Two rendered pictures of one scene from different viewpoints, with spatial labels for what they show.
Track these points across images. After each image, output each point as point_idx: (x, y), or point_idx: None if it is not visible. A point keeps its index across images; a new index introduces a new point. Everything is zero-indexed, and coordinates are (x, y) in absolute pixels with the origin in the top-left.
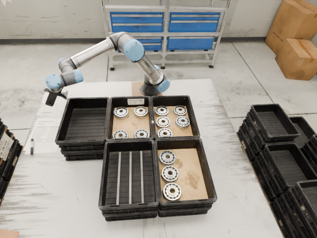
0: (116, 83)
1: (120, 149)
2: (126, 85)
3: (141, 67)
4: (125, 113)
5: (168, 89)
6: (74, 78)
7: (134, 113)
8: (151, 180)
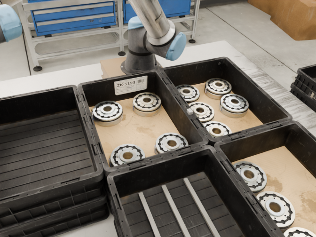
0: (67, 71)
1: (139, 186)
2: (87, 71)
3: (139, 4)
4: (117, 110)
5: (167, 66)
6: (0, 25)
7: (136, 108)
8: (239, 236)
